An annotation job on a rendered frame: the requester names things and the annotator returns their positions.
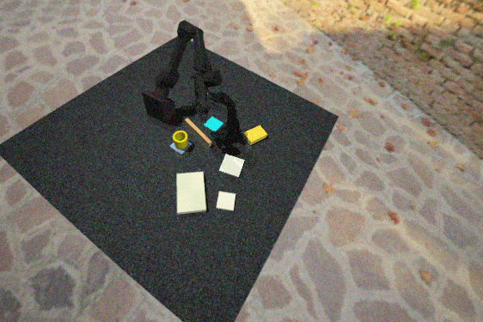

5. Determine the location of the yellow rectangular block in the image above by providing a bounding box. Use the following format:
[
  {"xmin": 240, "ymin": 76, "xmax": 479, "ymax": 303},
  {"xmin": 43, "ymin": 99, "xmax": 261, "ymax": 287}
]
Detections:
[{"xmin": 243, "ymin": 125, "xmax": 267, "ymax": 145}]

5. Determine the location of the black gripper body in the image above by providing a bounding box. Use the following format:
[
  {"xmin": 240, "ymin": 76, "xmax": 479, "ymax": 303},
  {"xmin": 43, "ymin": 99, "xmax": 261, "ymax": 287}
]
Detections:
[{"xmin": 193, "ymin": 88, "xmax": 215, "ymax": 107}]

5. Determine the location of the tan rectangular bar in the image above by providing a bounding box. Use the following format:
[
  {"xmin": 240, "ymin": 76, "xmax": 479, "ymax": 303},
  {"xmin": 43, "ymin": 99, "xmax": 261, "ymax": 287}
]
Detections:
[{"xmin": 185, "ymin": 118, "xmax": 211, "ymax": 147}]

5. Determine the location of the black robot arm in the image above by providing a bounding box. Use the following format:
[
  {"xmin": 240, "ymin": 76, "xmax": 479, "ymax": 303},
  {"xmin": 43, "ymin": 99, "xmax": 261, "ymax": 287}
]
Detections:
[{"xmin": 152, "ymin": 21, "xmax": 223, "ymax": 99}]

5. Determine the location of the yellow cup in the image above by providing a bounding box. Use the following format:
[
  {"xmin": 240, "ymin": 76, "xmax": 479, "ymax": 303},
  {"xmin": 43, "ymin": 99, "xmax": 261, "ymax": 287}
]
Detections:
[{"xmin": 173, "ymin": 131, "xmax": 187, "ymax": 149}]

